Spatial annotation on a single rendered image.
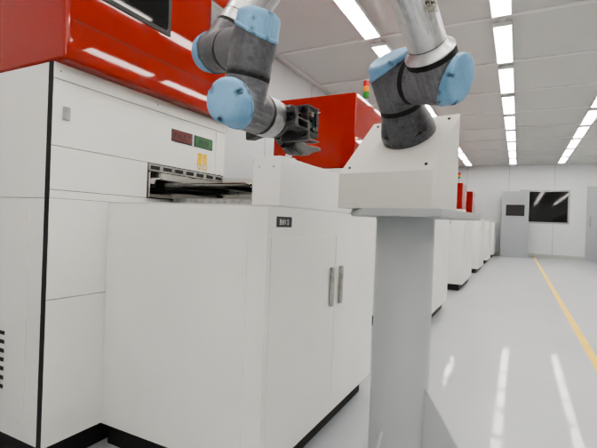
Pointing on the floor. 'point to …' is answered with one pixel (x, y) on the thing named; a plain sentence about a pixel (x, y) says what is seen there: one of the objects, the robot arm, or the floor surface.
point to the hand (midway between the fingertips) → (306, 135)
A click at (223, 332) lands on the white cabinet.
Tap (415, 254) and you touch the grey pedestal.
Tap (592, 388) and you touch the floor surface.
